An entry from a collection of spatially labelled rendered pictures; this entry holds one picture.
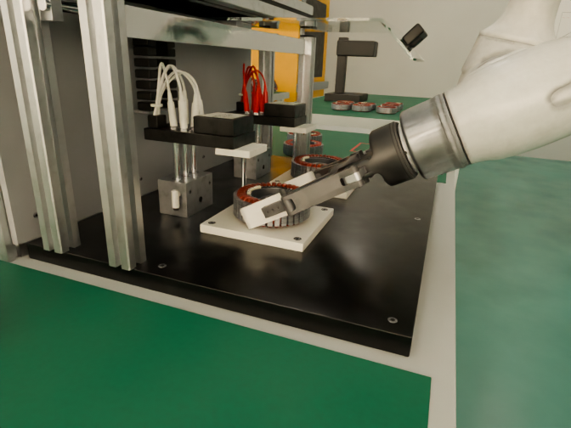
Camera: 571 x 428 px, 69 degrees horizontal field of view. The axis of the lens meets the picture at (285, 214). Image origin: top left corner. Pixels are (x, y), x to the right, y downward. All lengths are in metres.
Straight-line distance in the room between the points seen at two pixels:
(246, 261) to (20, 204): 0.29
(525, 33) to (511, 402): 1.24
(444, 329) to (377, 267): 0.11
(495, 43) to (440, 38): 5.24
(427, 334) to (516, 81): 0.26
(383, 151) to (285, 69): 3.80
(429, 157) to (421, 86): 5.38
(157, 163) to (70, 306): 0.36
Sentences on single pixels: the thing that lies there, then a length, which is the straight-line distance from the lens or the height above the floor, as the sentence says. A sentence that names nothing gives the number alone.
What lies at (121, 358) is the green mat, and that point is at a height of 0.75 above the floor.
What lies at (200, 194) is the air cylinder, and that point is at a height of 0.80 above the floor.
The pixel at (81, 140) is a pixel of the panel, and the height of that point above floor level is 0.88.
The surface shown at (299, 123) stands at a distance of 0.82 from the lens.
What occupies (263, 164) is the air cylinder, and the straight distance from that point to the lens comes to 0.87.
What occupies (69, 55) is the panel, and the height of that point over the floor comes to 0.99.
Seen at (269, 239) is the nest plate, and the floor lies 0.78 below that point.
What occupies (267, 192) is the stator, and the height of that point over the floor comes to 0.81.
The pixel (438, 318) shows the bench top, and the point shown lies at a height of 0.75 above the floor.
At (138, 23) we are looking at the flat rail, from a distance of 0.49.
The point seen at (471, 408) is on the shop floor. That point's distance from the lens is 1.54.
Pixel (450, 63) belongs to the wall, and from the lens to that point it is 5.85.
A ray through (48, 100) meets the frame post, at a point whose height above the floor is 0.95.
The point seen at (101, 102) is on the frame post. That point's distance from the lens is 0.46.
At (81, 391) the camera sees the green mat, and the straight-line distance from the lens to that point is 0.38.
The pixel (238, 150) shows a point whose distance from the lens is 0.57.
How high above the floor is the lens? 0.99
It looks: 20 degrees down
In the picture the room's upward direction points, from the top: 2 degrees clockwise
